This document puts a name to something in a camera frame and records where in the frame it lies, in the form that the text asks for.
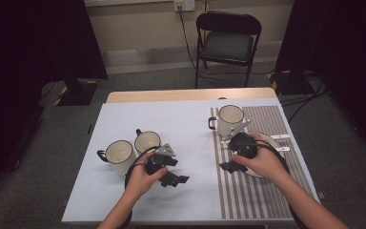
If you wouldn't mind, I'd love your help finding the grey striped placemat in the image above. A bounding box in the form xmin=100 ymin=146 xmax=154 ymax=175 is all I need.
xmin=210 ymin=105 xmax=319 ymax=220

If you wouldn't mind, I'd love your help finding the light blue table mat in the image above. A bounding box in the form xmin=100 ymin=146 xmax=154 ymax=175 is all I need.
xmin=61 ymin=97 xmax=320 ymax=224

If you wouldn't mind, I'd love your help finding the hand-held gripper black cable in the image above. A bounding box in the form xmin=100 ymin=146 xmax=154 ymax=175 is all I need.
xmin=123 ymin=145 xmax=160 ymax=229
xmin=232 ymin=141 xmax=306 ymax=229

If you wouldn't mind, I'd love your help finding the black stand base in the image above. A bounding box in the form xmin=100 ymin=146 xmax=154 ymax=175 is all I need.
xmin=55 ymin=78 xmax=99 ymax=108
xmin=266 ymin=69 xmax=311 ymax=96

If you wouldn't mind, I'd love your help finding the black wall socket cable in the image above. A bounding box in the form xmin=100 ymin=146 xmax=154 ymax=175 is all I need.
xmin=177 ymin=4 xmax=204 ymax=70

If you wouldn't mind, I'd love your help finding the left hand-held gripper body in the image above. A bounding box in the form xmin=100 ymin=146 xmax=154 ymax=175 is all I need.
xmin=144 ymin=142 xmax=191 ymax=189

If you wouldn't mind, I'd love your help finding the black folding chair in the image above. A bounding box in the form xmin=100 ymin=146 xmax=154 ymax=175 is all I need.
xmin=194 ymin=10 xmax=263 ymax=90

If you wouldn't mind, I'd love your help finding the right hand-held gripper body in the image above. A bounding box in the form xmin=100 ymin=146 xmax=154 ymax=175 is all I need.
xmin=218 ymin=119 xmax=258 ymax=175

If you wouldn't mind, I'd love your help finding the white wall socket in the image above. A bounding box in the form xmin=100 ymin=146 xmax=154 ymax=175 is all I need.
xmin=173 ymin=0 xmax=196 ymax=12

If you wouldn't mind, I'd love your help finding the white round plate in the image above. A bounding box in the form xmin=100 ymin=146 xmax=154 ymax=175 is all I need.
xmin=234 ymin=132 xmax=286 ymax=179

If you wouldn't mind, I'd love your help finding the right hand-held gripper black cable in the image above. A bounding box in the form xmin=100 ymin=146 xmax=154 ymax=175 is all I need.
xmin=232 ymin=141 xmax=306 ymax=229

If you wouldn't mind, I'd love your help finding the left hand-held gripper black cable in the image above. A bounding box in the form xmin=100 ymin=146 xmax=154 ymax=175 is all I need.
xmin=123 ymin=145 xmax=160 ymax=229

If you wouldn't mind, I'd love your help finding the white mug with black rim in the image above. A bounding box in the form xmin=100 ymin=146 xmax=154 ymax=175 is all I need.
xmin=208 ymin=104 xmax=246 ymax=140
xmin=133 ymin=128 xmax=162 ymax=156
xmin=96 ymin=139 xmax=137 ymax=177

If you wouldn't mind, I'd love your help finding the white bowl with dark rim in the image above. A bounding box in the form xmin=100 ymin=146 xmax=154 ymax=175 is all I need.
xmin=260 ymin=133 xmax=281 ymax=151

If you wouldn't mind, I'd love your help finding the black curtain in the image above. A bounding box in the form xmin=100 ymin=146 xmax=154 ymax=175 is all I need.
xmin=0 ymin=0 xmax=109 ymax=204
xmin=274 ymin=0 xmax=366 ymax=154

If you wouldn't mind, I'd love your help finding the black floor cable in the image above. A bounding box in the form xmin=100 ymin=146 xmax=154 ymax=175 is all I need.
xmin=279 ymin=74 xmax=330 ymax=125

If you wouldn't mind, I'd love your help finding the person's left hand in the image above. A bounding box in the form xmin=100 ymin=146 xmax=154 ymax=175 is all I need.
xmin=123 ymin=152 xmax=170 ymax=203

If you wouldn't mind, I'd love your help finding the person's right hand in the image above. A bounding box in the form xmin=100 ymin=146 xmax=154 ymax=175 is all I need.
xmin=232 ymin=133 xmax=292 ymax=185

